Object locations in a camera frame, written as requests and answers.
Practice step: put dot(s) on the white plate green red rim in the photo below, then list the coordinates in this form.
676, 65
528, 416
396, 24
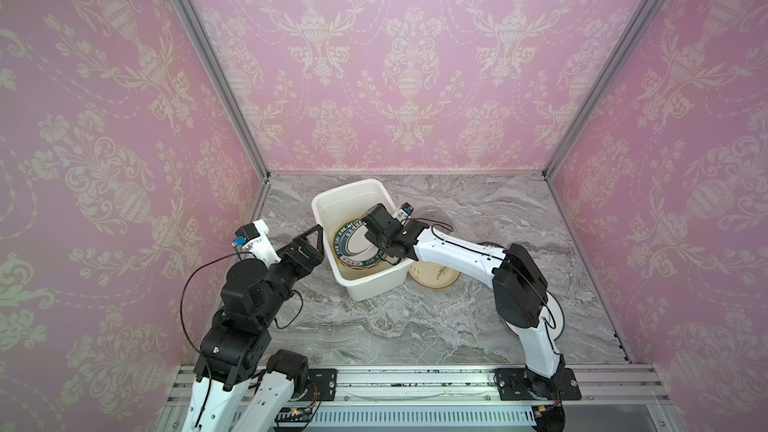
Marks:
353, 250

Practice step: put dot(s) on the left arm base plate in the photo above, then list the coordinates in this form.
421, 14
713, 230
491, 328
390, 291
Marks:
319, 384

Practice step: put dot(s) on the right aluminium corner post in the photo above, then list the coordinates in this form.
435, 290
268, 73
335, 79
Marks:
639, 21

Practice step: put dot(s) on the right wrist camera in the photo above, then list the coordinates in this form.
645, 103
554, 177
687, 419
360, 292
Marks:
404, 213

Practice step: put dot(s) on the white plastic bin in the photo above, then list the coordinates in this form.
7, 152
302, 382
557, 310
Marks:
337, 206

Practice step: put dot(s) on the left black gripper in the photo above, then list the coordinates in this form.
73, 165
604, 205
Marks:
315, 256

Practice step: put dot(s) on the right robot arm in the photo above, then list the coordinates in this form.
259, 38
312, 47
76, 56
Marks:
520, 290

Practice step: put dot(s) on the clear glass plate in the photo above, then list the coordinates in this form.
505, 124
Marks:
435, 217

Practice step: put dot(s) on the white plate blue rim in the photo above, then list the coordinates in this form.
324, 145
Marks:
516, 320

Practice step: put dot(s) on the left aluminium corner post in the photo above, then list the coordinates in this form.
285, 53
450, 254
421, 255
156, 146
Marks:
194, 26

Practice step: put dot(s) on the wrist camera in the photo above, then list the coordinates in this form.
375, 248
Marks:
252, 238
404, 213

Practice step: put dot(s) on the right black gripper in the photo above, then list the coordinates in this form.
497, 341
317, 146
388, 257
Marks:
384, 231

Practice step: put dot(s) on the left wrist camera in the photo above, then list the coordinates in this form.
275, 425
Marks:
252, 238

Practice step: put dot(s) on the cream willow pattern plate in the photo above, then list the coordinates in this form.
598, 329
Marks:
432, 275

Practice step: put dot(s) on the aluminium corner post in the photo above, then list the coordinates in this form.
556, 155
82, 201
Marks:
194, 26
639, 21

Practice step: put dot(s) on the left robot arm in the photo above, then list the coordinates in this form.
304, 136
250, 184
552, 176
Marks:
231, 391

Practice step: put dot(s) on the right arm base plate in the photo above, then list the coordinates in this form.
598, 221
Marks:
519, 384

